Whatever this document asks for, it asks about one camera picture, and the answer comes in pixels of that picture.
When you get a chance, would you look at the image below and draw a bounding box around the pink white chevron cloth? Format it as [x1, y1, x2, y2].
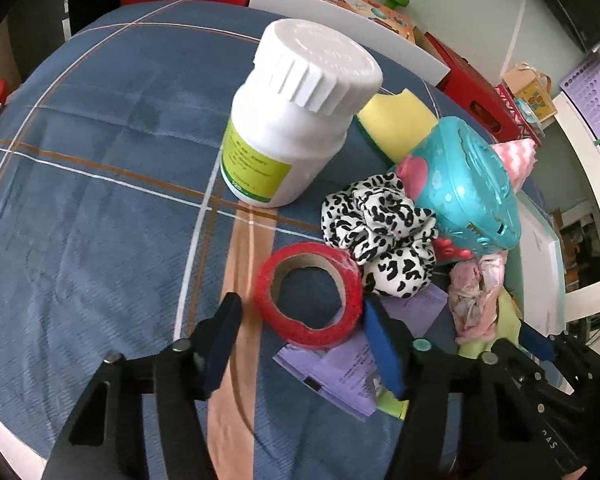
[491, 138, 536, 193]

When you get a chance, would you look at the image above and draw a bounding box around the light green cloth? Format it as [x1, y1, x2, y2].
[376, 288, 522, 420]

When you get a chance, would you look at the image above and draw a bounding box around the yellow green sponge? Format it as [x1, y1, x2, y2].
[355, 89, 439, 165]

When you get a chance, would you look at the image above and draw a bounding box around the blue plaid bedsheet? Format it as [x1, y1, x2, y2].
[0, 1, 402, 479]

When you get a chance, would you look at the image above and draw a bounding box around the white tray with green rim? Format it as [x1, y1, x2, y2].
[505, 192, 566, 336]

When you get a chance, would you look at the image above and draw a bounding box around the red gift box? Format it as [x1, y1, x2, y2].
[424, 32, 541, 145]

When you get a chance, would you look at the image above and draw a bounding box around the black white leopard scrunchie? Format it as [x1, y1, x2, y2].
[321, 172, 439, 298]

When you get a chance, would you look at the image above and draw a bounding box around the yellow cartoon carry box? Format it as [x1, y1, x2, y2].
[502, 63, 557, 122]

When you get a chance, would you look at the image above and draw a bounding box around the white plastic pill bottle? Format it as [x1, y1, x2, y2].
[220, 18, 384, 208]

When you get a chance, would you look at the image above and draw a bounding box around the pale pink scrunchie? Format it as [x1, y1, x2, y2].
[448, 252, 508, 344]

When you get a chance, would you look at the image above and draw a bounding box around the red tape roll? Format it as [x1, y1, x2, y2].
[252, 242, 363, 351]

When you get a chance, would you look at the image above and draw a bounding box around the blue wipes packet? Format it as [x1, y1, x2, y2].
[515, 98, 544, 136]

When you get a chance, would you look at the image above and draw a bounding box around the orange illustrated toy box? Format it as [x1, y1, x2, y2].
[324, 0, 415, 44]

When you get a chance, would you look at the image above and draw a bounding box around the teal plastic toy container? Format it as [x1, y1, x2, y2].
[396, 116, 521, 259]

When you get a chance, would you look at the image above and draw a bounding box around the white board panel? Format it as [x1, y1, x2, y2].
[249, 0, 450, 86]

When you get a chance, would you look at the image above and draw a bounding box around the purple wall poster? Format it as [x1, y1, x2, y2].
[559, 53, 600, 139]

